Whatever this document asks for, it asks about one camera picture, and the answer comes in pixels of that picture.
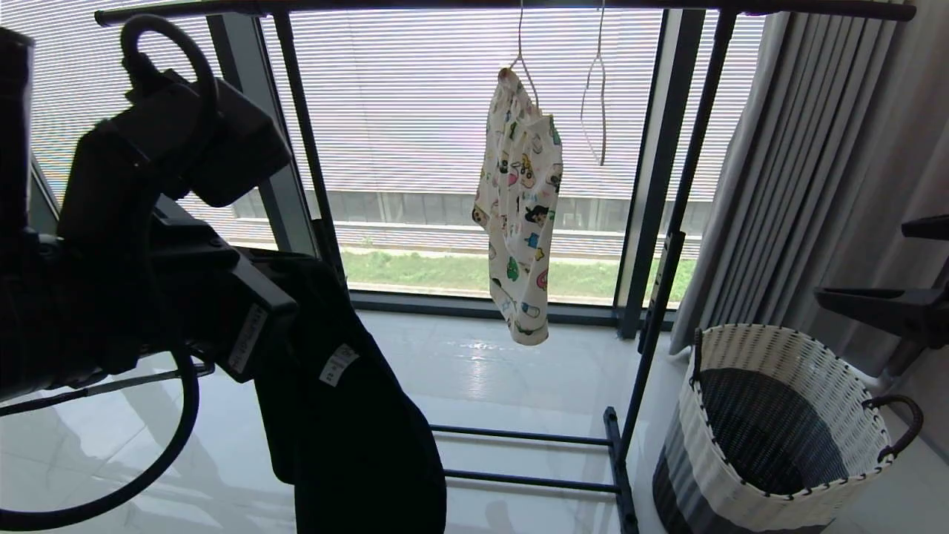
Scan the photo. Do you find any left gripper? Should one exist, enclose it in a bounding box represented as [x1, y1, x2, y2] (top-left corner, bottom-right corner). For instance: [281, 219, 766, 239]
[44, 204, 297, 386]

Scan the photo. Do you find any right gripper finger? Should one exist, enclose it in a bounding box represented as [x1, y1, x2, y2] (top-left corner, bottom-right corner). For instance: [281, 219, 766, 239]
[901, 215, 949, 240]
[814, 288, 949, 375]

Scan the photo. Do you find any black garment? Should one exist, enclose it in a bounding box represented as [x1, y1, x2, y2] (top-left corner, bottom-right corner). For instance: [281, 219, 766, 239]
[252, 252, 447, 534]

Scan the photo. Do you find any cream printed garment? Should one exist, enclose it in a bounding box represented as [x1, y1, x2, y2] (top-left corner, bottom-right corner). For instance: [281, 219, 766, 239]
[473, 68, 564, 346]

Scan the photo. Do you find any pink clothes hanger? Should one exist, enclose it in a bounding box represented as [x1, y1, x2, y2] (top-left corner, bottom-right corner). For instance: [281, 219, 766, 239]
[510, 0, 540, 105]
[581, 0, 607, 165]

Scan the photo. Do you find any white laundry basket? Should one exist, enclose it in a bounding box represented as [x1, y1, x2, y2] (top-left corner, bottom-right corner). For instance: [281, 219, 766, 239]
[652, 324, 924, 534]

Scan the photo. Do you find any black clothes rack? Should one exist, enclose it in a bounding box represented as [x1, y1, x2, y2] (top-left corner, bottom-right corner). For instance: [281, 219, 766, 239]
[95, 0, 916, 534]

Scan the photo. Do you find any brown curtain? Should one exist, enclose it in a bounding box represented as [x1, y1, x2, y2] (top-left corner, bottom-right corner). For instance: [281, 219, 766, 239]
[671, 7, 949, 386]

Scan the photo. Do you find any window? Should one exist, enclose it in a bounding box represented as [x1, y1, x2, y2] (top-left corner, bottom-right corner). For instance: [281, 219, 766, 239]
[22, 0, 764, 338]

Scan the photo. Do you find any thin black cable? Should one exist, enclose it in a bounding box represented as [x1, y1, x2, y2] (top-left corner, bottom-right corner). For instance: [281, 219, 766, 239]
[0, 362, 216, 416]

